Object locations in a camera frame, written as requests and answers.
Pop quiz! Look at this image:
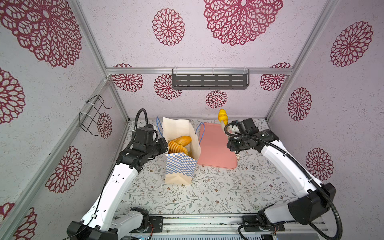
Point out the pink plastic tray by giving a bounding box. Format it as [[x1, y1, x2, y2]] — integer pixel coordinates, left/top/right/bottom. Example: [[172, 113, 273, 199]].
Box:
[[197, 123, 238, 170]]

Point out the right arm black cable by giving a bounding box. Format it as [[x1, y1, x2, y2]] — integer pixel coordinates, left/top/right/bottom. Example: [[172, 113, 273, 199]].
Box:
[[224, 122, 343, 240]]

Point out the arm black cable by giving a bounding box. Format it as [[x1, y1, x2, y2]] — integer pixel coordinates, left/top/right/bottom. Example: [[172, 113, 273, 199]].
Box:
[[224, 122, 343, 240], [133, 108, 149, 131]]

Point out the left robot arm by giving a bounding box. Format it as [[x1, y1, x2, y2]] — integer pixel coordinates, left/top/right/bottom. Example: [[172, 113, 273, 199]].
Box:
[[67, 124, 168, 240]]

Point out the blue checkered paper bag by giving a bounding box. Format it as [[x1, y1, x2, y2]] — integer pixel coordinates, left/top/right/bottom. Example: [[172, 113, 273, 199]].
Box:
[[156, 118, 204, 185]]

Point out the black wire rack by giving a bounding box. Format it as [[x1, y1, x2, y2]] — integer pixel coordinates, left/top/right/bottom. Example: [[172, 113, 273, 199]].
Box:
[[78, 95, 112, 138]]

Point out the long baguette bread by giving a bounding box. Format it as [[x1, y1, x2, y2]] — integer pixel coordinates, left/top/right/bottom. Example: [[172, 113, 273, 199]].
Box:
[[173, 136, 192, 147]]

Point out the striped twisted bread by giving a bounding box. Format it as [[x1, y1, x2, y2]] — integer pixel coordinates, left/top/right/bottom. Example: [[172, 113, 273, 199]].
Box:
[[168, 141, 188, 155]]

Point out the aluminium front rail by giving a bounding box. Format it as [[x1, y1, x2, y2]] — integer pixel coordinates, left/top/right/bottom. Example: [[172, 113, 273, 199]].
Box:
[[113, 212, 326, 236]]

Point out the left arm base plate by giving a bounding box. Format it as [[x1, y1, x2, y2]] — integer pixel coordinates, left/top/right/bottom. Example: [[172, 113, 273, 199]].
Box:
[[131, 216, 164, 234]]

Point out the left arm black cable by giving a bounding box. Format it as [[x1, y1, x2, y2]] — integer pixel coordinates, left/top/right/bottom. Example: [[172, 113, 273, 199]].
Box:
[[133, 108, 149, 131]]

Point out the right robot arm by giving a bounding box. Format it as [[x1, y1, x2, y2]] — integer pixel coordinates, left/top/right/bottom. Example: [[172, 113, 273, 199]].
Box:
[[221, 118, 336, 225]]

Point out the yellow croissant bread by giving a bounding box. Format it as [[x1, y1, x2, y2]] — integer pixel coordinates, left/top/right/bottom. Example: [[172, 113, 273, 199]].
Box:
[[218, 109, 228, 126]]

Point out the grey wall shelf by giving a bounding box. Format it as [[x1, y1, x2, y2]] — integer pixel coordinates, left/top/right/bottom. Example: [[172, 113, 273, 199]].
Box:
[[171, 69, 250, 90]]

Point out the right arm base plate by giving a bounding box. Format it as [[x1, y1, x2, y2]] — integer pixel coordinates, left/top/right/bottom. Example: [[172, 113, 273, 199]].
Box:
[[242, 215, 286, 232]]

